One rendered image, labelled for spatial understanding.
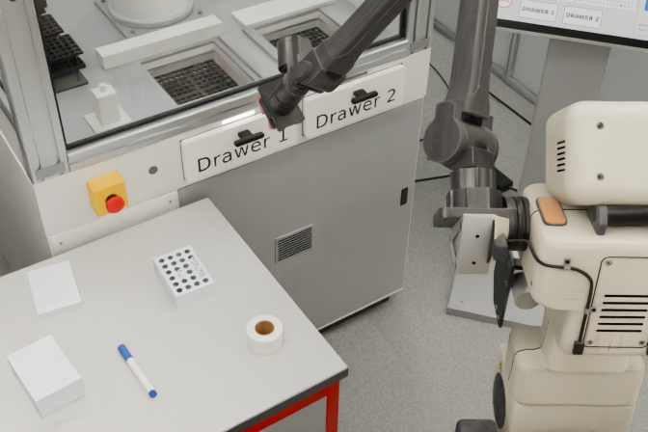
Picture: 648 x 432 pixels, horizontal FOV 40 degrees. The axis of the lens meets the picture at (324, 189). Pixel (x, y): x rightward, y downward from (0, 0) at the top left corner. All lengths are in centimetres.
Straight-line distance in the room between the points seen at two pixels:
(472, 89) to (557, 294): 35
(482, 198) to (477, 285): 154
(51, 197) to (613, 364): 114
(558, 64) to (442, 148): 115
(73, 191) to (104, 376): 41
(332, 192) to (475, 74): 96
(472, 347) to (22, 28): 168
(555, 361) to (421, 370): 118
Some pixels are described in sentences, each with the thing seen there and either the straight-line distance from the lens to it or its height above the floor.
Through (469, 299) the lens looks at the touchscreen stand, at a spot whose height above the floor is 3.
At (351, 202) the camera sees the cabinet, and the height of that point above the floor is 53.
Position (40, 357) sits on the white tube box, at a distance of 172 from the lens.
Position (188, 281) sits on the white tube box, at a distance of 181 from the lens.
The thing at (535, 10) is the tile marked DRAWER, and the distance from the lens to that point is 235.
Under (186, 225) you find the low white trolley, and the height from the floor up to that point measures 76.
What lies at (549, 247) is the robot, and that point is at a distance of 130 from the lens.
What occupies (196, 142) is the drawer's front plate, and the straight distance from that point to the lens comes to 195.
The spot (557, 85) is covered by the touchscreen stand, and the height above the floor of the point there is 75.
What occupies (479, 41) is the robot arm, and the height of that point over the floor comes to 137.
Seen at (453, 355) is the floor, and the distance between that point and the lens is 274.
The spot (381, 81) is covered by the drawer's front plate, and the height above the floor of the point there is 91.
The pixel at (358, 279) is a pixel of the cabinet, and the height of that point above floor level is 21.
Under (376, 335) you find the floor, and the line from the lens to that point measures 276.
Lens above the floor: 210
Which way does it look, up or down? 40 degrees down
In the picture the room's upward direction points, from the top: 1 degrees clockwise
